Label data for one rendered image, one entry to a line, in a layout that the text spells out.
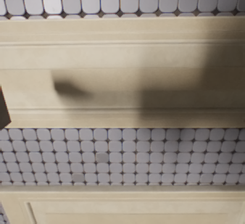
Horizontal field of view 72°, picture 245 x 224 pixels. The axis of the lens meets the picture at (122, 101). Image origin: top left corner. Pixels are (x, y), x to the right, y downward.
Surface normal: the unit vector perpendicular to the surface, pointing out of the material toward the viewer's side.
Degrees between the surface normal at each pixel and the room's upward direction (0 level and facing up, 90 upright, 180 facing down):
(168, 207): 11
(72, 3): 0
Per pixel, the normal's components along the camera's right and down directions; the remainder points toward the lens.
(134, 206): -0.03, 0.19
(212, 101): -0.02, 0.55
